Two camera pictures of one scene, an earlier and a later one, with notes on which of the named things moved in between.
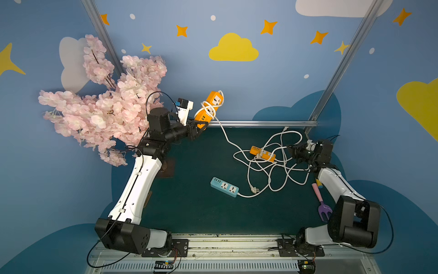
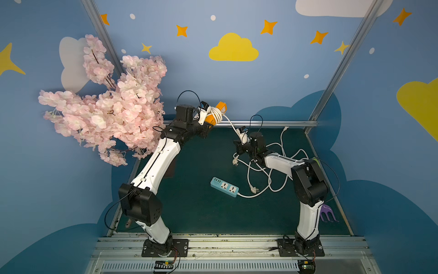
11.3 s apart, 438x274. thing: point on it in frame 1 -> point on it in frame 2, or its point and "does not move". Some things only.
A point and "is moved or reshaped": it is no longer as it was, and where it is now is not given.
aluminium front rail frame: [239, 253] does not move
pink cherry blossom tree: [117, 113] does not move
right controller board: [307, 266] does not move
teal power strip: [224, 186] does not move
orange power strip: [214, 100] is moved or reshaped
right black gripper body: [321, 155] -> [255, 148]
